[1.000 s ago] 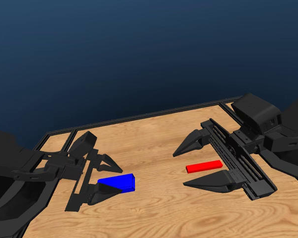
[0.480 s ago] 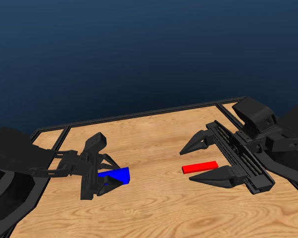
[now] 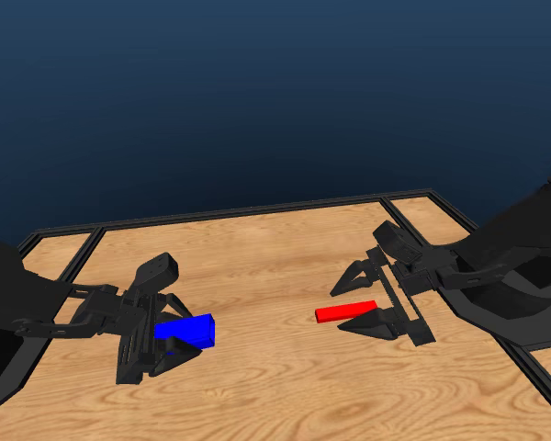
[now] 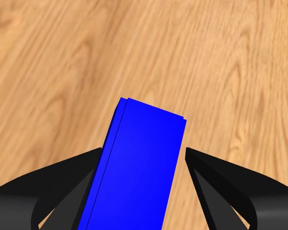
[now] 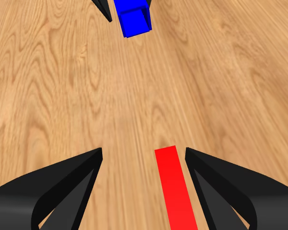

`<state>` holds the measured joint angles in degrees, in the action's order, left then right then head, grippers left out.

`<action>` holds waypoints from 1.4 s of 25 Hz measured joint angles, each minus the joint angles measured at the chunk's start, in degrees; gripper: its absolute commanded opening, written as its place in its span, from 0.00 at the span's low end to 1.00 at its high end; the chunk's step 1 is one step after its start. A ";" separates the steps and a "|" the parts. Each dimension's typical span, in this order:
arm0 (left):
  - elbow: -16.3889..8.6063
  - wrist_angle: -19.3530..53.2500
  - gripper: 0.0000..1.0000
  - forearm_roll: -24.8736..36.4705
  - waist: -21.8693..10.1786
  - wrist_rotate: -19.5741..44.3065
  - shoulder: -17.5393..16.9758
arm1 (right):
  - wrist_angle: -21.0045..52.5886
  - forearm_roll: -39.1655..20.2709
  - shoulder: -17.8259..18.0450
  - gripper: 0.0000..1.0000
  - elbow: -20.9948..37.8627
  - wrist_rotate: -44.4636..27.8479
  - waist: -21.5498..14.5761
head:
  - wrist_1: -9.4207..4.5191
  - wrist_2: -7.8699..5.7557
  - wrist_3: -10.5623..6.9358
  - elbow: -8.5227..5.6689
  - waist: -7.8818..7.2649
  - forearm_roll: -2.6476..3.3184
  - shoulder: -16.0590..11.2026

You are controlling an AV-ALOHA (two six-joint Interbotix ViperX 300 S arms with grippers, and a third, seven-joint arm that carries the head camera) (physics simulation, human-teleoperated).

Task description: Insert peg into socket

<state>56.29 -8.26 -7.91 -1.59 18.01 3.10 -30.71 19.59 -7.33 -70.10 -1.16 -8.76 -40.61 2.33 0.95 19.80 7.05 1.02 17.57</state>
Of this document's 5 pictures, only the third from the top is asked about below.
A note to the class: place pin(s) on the thin red peg bar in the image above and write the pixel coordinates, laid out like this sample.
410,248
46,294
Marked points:
344,311

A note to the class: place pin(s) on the blue hollow socket block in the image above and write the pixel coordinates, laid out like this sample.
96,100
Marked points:
188,328

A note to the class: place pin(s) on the black table frame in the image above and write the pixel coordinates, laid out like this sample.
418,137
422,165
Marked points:
257,211

